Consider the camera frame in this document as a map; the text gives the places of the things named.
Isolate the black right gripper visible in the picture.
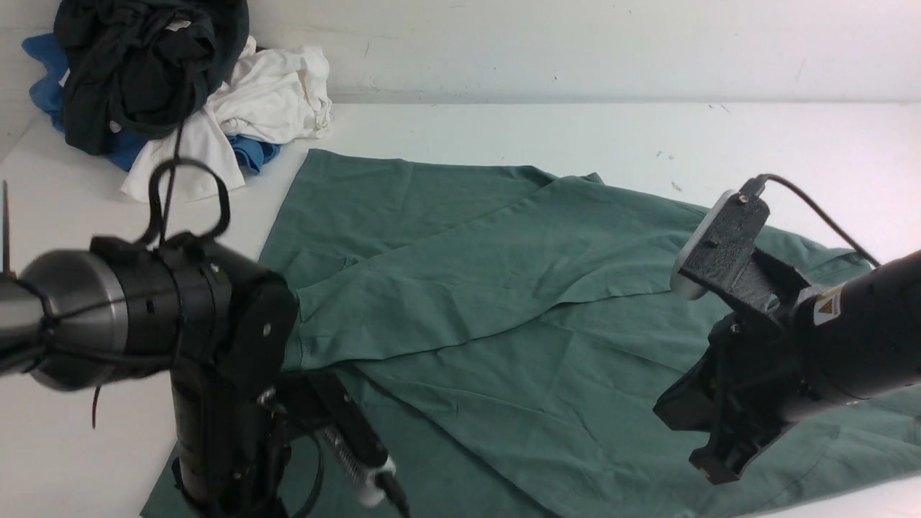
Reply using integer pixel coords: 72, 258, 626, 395
653, 316, 807, 486

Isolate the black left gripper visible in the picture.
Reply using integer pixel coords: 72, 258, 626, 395
171, 374, 332, 517

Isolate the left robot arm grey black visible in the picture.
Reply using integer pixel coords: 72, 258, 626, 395
2, 234, 299, 517

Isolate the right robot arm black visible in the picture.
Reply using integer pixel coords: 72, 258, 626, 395
653, 249, 920, 485

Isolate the dark green crumpled garment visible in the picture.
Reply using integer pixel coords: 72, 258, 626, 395
53, 1, 250, 156

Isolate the blue crumpled garment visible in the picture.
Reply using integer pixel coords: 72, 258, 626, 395
21, 33, 281, 174

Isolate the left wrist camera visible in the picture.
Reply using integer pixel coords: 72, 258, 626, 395
307, 373, 407, 513

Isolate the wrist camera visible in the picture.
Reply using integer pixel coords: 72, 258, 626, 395
670, 191, 772, 307
307, 373, 407, 513

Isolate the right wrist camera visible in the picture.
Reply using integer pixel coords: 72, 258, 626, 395
670, 191, 772, 307

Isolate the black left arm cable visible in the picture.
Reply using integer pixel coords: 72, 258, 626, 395
0, 122, 411, 518

